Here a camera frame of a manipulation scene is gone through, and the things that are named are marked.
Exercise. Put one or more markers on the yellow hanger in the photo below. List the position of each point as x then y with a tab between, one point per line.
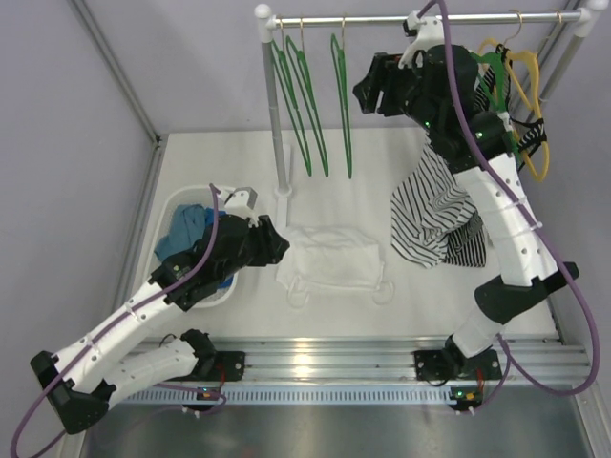
525	109

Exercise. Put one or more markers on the white tank top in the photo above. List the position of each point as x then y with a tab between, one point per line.
331	261

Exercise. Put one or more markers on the striped tank top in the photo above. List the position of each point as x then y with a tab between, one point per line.
425	208

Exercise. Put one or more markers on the white plastic laundry basket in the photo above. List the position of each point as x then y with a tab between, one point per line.
200	194

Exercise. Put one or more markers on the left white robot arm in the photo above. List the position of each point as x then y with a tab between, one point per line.
88	378

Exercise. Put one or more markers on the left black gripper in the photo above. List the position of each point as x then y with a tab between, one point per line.
261	240

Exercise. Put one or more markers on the dark striped garment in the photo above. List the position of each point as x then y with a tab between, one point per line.
467	244

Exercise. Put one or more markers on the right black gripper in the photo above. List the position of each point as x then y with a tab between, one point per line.
383	74

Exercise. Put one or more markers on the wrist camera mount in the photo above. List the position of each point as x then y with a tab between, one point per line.
239	202
426	32

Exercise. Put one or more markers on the dark blue garment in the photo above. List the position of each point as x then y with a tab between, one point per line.
208	221

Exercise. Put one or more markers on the green hanger with striped top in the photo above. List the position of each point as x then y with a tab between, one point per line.
493	87

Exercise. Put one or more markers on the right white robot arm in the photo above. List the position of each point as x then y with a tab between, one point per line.
478	154

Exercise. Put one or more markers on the aluminium mounting rail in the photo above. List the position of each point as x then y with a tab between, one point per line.
375	373

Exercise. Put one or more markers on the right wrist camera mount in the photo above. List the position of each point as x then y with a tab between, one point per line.
426	32

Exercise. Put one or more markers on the light blue garment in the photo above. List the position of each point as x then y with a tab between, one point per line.
185	228

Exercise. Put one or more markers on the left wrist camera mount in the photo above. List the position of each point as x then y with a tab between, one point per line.
239	202

